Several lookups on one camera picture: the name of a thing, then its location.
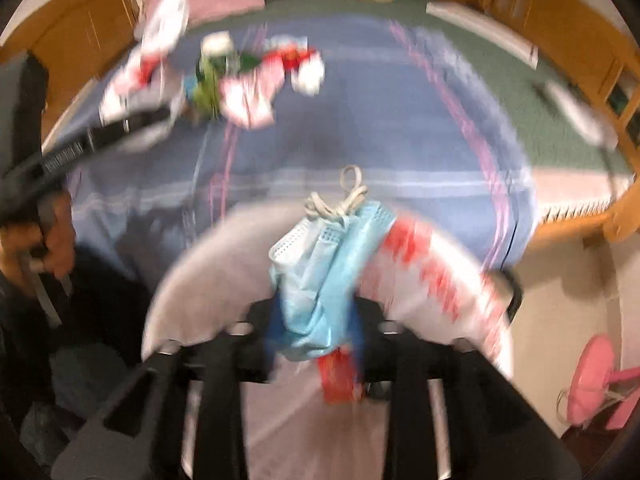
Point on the red white snack wrapper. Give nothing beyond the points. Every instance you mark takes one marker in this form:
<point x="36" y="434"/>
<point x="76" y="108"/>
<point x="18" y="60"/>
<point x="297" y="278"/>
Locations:
<point x="302" y="62"/>

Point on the person left hand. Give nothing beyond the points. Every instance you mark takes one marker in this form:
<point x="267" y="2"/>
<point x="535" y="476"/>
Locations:
<point x="51" y="250"/>

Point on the white plastic trash bag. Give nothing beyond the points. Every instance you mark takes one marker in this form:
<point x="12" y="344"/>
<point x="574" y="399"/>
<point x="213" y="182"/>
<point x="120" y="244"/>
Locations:
<point x="421" y="277"/>

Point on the blue striped bed blanket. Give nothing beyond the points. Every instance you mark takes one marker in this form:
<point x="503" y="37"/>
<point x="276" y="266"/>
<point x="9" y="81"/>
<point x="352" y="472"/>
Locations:
<point x="402" y="103"/>

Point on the light blue face mask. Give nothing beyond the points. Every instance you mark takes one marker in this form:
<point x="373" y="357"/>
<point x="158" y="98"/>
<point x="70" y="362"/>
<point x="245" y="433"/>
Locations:
<point x="316" y="267"/>

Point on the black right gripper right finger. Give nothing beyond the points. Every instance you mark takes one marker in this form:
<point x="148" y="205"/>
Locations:
<point x="450" y="408"/>

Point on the white oval device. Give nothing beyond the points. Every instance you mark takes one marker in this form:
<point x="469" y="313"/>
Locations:
<point x="587" y="122"/>

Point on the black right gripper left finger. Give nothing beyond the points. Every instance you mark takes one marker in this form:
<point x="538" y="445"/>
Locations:
<point x="179" y="415"/>

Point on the pink stool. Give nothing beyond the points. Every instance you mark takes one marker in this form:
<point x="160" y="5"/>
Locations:
<point x="590" y="390"/>

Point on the white flat board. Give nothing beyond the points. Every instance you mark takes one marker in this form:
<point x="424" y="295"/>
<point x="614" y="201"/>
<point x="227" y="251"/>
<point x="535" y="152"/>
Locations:
<point x="487" y="28"/>

